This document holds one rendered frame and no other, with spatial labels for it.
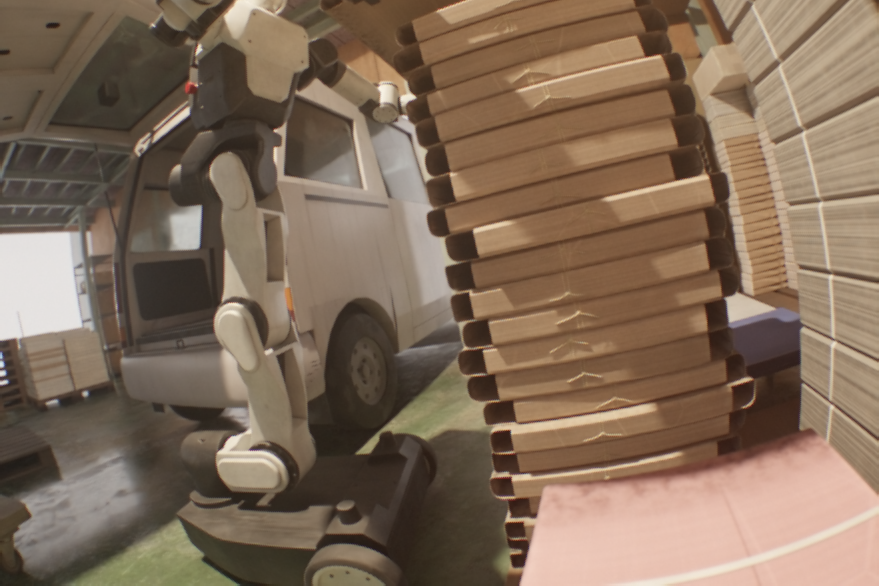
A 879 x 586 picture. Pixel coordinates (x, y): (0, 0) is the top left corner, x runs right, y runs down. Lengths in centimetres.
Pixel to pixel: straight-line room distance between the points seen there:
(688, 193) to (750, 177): 194
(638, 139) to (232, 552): 112
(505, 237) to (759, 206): 208
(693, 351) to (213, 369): 153
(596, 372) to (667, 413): 13
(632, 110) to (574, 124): 9
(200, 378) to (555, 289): 147
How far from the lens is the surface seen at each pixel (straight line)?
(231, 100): 96
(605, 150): 56
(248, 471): 103
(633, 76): 58
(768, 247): 253
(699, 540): 29
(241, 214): 90
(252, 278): 91
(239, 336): 90
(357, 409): 171
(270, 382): 91
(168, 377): 196
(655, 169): 57
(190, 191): 105
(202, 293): 288
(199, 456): 116
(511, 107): 57
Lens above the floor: 67
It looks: 1 degrees up
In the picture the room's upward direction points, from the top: 13 degrees counter-clockwise
